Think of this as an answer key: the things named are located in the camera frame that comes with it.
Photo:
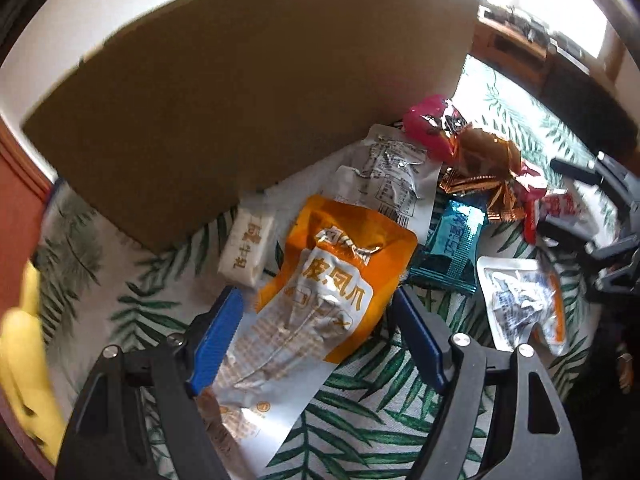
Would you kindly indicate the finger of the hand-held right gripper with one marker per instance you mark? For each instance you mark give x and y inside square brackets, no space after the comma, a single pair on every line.
[575,172]
[562,236]

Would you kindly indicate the orange-brown shiny snack wrapper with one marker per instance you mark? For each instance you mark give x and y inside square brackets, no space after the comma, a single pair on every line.
[482,165]

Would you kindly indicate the yellow plush toy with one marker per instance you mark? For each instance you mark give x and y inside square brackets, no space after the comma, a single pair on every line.
[27,390]

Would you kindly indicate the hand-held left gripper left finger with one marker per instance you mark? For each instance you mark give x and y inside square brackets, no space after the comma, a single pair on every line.
[216,341]

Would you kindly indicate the brown wooden cabinet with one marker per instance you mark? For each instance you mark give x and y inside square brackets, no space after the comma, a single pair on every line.
[510,45]

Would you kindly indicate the pink snack packet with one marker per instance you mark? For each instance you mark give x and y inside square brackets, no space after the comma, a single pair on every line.
[430,125]

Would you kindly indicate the white and orange snack packet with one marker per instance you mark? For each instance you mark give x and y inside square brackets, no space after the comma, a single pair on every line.
[522,305]

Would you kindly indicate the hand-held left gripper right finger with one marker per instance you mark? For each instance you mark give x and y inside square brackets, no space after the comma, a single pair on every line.
[419,342]

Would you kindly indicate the small red candy wrapper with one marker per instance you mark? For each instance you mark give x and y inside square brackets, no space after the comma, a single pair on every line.
[531,180]

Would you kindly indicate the brown cardboard box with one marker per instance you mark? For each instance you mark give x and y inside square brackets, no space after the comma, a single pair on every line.
[250,100]

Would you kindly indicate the silver foil snack packet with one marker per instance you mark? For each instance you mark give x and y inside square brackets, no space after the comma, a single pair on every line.
[395,180]

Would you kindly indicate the small white snack packet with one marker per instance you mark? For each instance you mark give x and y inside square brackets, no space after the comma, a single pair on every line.
[247,247]

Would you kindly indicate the red and white snack packet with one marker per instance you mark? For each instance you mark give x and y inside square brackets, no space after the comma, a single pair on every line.
[562,210]

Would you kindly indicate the teal snack packet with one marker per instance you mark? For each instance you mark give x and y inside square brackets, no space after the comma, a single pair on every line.
[450,245]

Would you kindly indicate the orange chicken feet snack packet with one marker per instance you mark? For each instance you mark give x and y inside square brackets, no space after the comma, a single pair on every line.
[330,280]

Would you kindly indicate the red wooden door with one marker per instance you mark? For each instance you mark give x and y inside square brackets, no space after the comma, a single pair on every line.
[20,200]

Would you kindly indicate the green leaf print cloth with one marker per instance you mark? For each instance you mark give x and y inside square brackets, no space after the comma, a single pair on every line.
[380,410]

